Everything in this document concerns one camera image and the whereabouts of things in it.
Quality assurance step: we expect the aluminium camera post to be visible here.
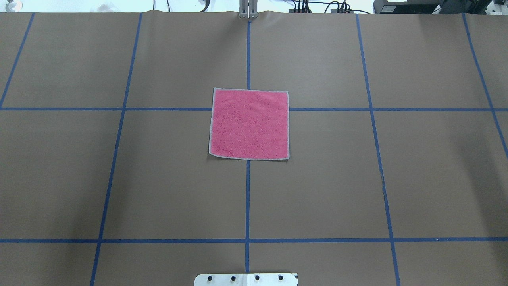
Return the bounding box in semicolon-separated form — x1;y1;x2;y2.
239;0;259;20

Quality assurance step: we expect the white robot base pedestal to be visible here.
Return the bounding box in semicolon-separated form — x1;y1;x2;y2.
194;273;299;286

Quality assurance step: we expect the brown paper table cover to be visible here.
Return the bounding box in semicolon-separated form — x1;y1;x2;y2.
1;11;507;286

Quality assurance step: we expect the black device top right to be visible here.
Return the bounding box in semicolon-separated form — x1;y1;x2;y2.
372;0;492;14

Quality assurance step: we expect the pink and grey towel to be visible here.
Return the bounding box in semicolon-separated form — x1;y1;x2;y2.
208;88;290;161

